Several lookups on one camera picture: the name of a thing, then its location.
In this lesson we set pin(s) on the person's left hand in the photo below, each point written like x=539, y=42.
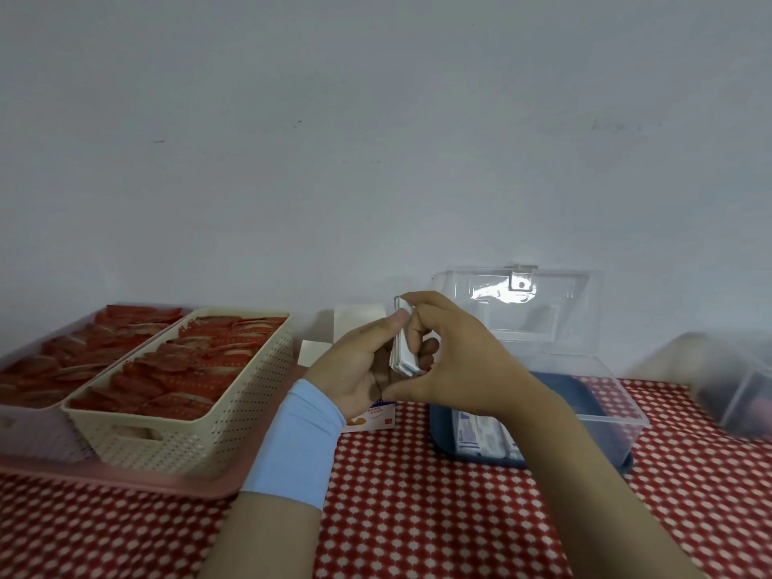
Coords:
x=350, y=373

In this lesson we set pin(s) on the person's right hand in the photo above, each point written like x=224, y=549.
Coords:
x=482, y=373

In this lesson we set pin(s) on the blue white cardboard box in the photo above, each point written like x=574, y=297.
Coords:
x=359, y=316

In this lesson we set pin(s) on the clear storage box blue base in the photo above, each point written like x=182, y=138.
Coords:
x=573, y=391

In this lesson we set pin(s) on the person's left forearm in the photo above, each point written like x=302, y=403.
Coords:
x=259, y=542

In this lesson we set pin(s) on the person's right forearm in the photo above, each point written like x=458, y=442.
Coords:
x=603, y=506

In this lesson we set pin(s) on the red white checked tablecloth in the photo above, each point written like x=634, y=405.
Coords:
x=422, y=524

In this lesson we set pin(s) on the cream perforated plastic basket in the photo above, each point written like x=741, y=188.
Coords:
x=199, y=440

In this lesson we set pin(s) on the pile of red packets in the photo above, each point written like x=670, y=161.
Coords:
x=181, y=367
x=78, y=349

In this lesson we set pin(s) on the clear plastic container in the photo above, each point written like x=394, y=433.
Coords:
x=724, y=385

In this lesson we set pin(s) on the pink plastic tray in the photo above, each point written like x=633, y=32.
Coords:
x=120, y=481

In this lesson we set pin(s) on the pink perforated plastic basket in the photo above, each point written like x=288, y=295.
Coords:
x=30, y=437

